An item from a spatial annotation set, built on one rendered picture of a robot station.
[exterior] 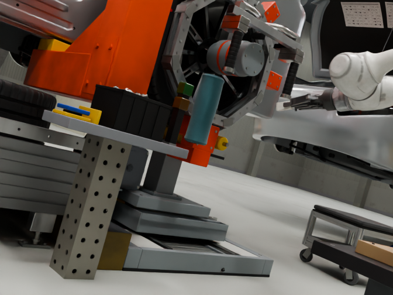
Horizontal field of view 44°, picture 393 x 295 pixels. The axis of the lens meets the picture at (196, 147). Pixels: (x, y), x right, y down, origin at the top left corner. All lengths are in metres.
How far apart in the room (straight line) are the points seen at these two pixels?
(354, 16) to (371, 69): 4.12
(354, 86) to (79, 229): 0.90
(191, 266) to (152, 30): 0.87
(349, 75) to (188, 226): 0.96
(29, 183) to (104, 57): 0.47
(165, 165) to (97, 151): 0.69
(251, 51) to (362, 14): 3.72
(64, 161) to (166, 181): 0.57
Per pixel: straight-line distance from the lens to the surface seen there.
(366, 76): 1.51
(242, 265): 2.10
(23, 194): 1.65
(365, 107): 1.66
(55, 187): 1.69
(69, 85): 1.84
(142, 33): 1.68
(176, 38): 1.85
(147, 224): 1.93
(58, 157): 1.67
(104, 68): 1.65
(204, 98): 1.80
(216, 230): 2.19
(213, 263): 1.97
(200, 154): 1.97
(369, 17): 5.53
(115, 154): 1.45
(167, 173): 2.09
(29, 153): 1.63
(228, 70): 1.72
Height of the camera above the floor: 0.46
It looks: level
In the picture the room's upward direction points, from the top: 16 degrees clockwise
